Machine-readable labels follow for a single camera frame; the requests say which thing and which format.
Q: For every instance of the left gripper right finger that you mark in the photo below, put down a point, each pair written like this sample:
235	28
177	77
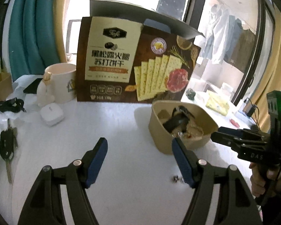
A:
187	163

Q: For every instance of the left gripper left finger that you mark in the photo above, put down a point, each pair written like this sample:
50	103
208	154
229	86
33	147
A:
92	162

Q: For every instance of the black leather strap watch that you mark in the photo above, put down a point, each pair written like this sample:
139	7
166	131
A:
180	118

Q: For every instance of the person's right hand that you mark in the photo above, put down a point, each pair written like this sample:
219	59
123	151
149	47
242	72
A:
258	180

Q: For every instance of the kraft paper bowl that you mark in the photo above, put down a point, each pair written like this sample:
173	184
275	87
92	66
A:
198	131

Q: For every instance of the small red round object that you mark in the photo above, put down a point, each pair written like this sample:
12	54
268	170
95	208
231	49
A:
234	123

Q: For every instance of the white earbuds case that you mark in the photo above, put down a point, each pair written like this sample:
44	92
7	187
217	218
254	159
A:
51	114

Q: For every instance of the yellow curtain right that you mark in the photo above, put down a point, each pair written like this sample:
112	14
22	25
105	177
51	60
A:
271	79

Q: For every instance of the yellow curtain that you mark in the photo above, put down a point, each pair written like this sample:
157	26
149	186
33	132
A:
271	79
59	12

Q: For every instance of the small grey-green figurine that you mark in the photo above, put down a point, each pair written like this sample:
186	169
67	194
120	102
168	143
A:
190	94

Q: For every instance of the black car key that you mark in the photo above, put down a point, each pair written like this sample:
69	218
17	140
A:
7	144

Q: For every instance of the white ceramic mug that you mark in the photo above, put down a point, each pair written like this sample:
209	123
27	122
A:
57	84

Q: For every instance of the black phone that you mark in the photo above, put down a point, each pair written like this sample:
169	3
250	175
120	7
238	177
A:
32	87

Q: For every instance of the hanging dark garment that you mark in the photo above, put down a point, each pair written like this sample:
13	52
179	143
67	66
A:
240	43

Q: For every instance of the brown cracker box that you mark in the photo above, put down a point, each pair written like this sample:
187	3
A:
129	54

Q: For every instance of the brown cardboard box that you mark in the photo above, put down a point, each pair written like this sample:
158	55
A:
5	85

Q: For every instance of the hanging light blue shirt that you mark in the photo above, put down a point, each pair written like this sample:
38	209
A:
213	45

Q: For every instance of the teal curtain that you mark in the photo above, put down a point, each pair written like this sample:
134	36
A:
32	43

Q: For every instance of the yellow curtain left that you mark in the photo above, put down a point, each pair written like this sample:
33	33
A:
59	12

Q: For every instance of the black charger with cable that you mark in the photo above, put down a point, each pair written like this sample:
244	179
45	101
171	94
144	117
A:
251	111

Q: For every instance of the black window frame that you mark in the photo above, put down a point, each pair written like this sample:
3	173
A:
256	15

